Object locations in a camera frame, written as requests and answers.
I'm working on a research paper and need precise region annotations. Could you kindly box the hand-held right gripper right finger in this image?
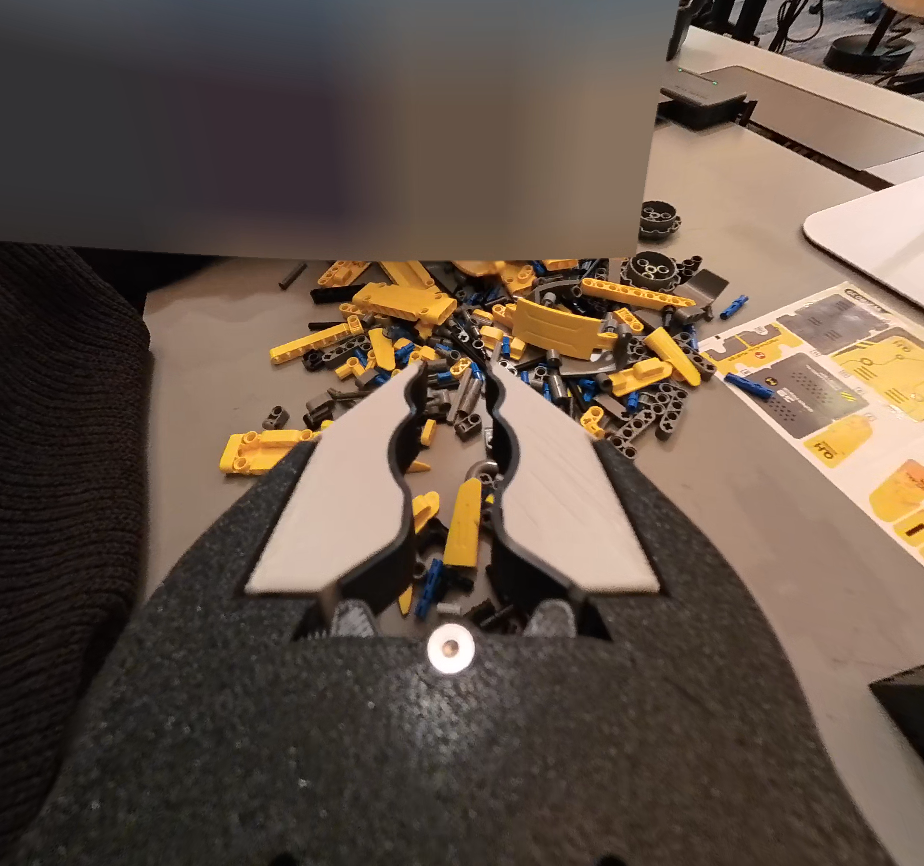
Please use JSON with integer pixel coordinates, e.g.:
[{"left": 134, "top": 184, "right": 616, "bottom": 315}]
[{"left": 484, "top": 361, "right": 661, "bottom": 607}]

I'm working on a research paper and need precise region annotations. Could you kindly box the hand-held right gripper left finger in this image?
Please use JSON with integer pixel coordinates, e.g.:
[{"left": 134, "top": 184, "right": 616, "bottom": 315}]
[{"left": 245, "top": 361, "right": 433, "bottom": 619}]

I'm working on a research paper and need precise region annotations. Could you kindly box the pile of toy building parts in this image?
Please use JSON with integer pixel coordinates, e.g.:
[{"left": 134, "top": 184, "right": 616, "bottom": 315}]
[{"left": 269, "top": 198, "right": 752, "bottom": 629}]

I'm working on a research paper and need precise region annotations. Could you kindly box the yellow flat panel piece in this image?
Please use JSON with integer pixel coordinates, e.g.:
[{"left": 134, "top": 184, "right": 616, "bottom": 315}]
[{"left": 220, "top": 429, "right": 323, "bottom": 476}]

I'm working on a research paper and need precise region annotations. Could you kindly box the black toy wheels group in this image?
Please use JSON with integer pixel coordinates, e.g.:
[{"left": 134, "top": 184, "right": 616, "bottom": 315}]
[{"left": 624, "top": 200, "right": 683, "bottom": 289}]

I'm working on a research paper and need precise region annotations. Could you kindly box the person's black knit sweater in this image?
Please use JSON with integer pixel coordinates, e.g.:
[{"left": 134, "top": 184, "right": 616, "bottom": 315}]
[{"left": 0, "top": 245, "right": 154, "bottom": 853}]

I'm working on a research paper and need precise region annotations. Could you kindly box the yellow grey sticker sheet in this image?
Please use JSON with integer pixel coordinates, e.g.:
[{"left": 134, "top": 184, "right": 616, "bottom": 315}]
[{"left": 699, "top": 281, "right": 924, "bottom": 567}]

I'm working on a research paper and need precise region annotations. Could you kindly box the white book stand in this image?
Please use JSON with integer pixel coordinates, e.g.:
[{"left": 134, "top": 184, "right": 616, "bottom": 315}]
[{"left": 803, "top": 176, "right": 924, "bottom": 304}]

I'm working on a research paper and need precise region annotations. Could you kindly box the black dock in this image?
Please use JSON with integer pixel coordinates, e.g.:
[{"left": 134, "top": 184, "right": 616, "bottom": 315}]
[{"left": 659, "top": 68, "right": 748, "bottom": 132}]

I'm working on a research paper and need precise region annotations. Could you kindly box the dark table hatch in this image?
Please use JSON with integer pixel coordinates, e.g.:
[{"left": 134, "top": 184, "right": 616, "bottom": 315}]
[{"left": 704, "top": 65, "right": 924, "bottom": 175}]

